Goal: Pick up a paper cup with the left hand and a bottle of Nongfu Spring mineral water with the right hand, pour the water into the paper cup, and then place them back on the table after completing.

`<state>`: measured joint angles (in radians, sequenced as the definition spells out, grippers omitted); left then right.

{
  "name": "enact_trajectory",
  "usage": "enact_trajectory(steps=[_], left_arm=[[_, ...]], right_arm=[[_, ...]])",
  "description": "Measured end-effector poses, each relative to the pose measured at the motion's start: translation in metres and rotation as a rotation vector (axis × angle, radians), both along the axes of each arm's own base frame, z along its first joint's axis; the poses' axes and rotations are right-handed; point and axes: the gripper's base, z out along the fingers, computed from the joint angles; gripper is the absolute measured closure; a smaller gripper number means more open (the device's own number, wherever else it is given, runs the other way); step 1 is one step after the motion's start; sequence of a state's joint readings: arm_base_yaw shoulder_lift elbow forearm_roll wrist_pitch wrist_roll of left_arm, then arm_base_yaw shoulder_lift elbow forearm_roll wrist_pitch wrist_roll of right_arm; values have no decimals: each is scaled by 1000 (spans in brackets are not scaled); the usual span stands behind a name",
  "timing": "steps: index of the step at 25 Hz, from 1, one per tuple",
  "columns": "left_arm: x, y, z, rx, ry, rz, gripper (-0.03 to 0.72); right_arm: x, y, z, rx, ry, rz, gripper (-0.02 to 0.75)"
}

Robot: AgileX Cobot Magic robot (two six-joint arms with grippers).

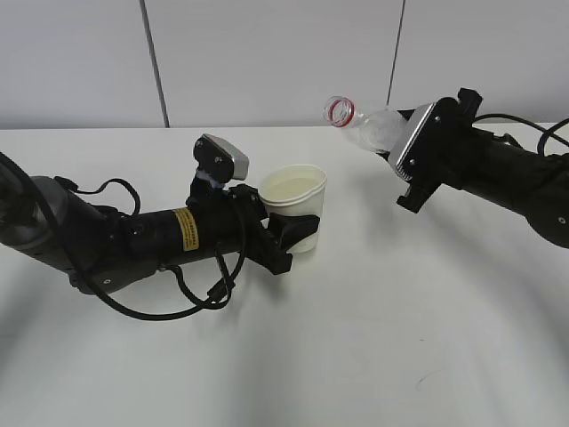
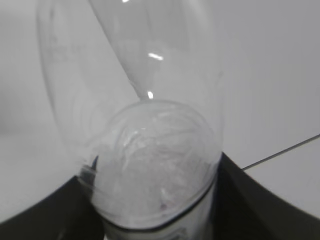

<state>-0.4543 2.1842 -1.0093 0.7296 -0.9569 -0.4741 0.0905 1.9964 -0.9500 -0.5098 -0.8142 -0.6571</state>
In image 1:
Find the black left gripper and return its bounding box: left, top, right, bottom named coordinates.
left=187, top=180, right=320, bottom=274

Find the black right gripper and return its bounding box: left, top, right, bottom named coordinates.
left=397, top=88, right=489, bottom=214

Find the clear plastic water bottle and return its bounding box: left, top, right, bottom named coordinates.
left=323, top=96, right=407, bottom=154

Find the white paper cup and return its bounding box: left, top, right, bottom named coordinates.
left=258, top=164, right=328, bottom=255

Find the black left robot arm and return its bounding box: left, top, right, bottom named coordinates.
left=1, top=142, right=320, bottom=294

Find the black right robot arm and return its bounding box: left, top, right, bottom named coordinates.
left=383, top=88, right=568, bottom=247

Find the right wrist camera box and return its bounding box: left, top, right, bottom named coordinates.
left=388, top=103, right=436, bottom=181

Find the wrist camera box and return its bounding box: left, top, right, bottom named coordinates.
left=388, top=103, right=436, bottom=181
left=193, top=133, right=250, bottom=183

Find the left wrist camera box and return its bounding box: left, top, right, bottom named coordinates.
left=193, top=133, right=250, bottom=183

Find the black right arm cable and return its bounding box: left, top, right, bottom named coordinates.
left=473, top=113, right=569, bottom=157

